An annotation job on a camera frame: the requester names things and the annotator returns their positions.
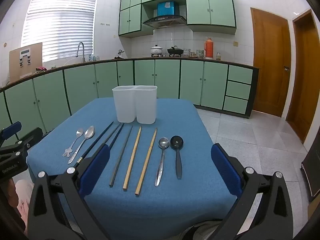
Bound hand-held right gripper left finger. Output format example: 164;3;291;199
27;144;112;240

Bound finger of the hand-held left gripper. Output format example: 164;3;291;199
0;122;22;141
14;127;44;153

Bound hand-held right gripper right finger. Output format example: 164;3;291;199
211;143;294;240

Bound grey chopstick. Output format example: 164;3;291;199
103;123;121;145
109;126;133;187

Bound black chopstick with gold band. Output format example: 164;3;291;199
109;123;125;148
73;122;114;168

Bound long silver spoon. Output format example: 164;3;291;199
68;126;96;164

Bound wooden chopstick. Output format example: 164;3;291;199
135;128;158;196
123;126;142;190

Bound small flower-handled silver spoon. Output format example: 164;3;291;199
62;128;84;158

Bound black plastic spoon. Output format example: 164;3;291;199
170;135;184;180

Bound silver spoon with dark handle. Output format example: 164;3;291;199
155;137;170;187

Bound white two-compartment utensil holder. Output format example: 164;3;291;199
112;85;158;125

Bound blue tablecloth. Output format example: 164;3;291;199
26;97;238;233

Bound brown cardboard box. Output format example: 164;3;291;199
9;42;43;79

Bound black floor-standing object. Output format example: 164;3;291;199
301;152;320;203

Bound steel kitchen faucet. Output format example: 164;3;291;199
76;42;86;63

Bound green base cabinets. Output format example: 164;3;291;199
0;57;259;153

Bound white window blinds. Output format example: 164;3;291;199
21;0;98;62

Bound closed wooden door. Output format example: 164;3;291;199
250;7;292;118

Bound orange thermos flask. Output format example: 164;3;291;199
204;37;216;60

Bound black wok with lid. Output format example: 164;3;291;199
167;46;184;57

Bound white cooking pot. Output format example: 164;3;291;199
150;44;163;57

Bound black range hood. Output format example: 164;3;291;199
142;15;187;29

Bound blue box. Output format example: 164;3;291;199
157;1;179;17

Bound wooden door with frame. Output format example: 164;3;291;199
285;9;320;144

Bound green wall cabinets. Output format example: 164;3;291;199
118;0;237;39

